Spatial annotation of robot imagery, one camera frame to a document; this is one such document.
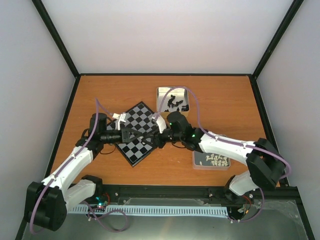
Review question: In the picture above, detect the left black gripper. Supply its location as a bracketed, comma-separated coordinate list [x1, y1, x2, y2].
[101, 127, 143, 144]

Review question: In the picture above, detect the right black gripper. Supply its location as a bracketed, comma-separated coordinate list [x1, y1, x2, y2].
[141, 127, 183, 149]

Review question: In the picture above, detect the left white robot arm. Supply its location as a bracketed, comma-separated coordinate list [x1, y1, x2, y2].
[24, 113, 143, 231]

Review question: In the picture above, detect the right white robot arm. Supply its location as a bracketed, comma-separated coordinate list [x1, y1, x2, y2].
[140, 111, 286, 203]

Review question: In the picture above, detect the black chess pieces pile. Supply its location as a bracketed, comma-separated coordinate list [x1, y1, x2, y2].
[163, 94, 189, 112]

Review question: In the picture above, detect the white chess pieces pile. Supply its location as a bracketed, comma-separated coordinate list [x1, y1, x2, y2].
[199, 153, 230, 167]

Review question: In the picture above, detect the green lit circuit board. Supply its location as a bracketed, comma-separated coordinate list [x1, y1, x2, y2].
[95, 193, 111, 209]

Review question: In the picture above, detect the black and silver chessboard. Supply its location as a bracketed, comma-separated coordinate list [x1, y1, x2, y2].
[112, 101, 159, 167]

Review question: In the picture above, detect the gold square tin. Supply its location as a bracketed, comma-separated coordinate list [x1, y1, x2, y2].
[156, 86, 190, 118]

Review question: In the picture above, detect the pink square tin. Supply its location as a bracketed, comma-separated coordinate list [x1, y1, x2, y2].
[192, 151, 231, 171]

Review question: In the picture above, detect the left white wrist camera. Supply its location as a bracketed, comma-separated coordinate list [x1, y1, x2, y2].
[112, 112, 128, 131]

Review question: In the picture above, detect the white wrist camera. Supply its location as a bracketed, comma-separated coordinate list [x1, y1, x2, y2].
[151, 112, 167, 134]
[112, 112, 128, 131]

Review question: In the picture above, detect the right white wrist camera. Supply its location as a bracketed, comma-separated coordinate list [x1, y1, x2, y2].
[151, 112, 167, 134]

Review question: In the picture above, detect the black aluminium frame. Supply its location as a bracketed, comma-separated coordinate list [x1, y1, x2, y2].
[14, 0, 316, 240]

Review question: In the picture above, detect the light blue cable duct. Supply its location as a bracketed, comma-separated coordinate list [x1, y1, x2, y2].
[67, 202, 230, 217]

